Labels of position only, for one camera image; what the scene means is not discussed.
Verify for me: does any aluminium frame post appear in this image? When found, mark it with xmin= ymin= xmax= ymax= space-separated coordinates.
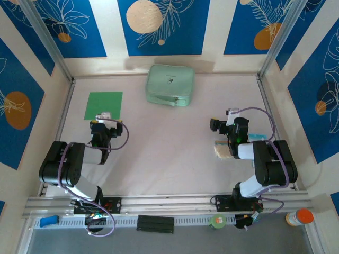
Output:
xmin=20 ymin=0 xmax=75 ymax=83
xmin=258 ymin=0 xmax=310 ymax=79

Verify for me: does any mint green zip pouch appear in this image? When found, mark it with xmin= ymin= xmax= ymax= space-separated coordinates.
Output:
xmin=146 ymin=64 xmax=196 ymax=107

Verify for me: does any slotted grey cable tray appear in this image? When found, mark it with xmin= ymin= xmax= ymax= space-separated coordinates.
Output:
xmin=34 ymin=213 xmax=236 ymax=230

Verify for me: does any small circuit board with wires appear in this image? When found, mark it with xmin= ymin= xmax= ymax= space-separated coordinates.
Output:
xmin=235 ymin=213 xmax=263 ymax=230
xmin=84 ymin=211 xmax=108 ymax=228

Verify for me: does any green tape roll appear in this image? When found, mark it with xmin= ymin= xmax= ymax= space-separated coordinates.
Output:
xmin=208 ymin=213 xmax=226 ymax=230

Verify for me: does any aluminium table side rail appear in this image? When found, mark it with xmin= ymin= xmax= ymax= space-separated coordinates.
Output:
xmin=38 ymin=79 xmax=76 ymax=196
xmin=256 ymin=75 xmax=299 ymax=191

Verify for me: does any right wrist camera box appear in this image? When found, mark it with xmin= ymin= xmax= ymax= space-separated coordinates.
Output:
xmin=226 ymin=107 xmax=240 ymax=126

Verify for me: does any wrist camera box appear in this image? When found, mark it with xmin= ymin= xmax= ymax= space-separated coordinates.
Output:
xmin=95 ymin=112 xmax=112 ymax=123
xmin=226 ymin=107 xmax=240 ymax=126

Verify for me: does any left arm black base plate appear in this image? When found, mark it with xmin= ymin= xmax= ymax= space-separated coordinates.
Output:
xmin=73 ymin=197 xmax=122 ymax=215

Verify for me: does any green square paper sheet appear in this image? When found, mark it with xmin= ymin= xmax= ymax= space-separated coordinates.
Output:
xmin=83 ymin=91 xmax=123 ymax=121

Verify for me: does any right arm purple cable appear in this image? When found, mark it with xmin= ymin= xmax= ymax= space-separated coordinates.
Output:
xmin=230 ymin=106 xmax=290 ymax=231

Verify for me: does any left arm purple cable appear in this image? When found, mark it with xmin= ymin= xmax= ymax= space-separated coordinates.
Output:
xmin=58 ymin=115 xmax=130 ymax=237

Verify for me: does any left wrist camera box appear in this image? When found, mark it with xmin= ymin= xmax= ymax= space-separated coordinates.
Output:
xmin=95 ymin=112 xmax=112 ymax=123

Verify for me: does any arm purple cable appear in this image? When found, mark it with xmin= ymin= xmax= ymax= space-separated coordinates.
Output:
xmin=58 ymin=115 xmax=130 ymax=237
xmin=230 ymin=106 xmax=290 ymax=231

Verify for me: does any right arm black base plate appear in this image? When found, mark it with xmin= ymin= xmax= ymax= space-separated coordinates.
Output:
xmin=213 ymin=194 xmax=263 ymax=212

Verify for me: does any black ribbed rectangular block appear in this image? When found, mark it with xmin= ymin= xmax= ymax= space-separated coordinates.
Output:
xmin=136 ymin=214 xmax=175 ymax=234

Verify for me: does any blue bone-shaped block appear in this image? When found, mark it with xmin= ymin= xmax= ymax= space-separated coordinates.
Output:
xmin=39 ymin=215 xmax=59 ymax=228

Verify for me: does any round beige sponge pack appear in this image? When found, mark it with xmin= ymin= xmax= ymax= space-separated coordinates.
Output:
xmin=213 ymin=140 xmax=235 ymax=160

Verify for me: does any aluminium mounting rail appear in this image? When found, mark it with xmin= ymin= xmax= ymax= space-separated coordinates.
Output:
xmin=22 ymin=192 xmax=313 ymax=219

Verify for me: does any orange cap bottle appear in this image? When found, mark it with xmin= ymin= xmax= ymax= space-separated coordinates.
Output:
xmin=285 ymin=208 xmax=315 ymax=227

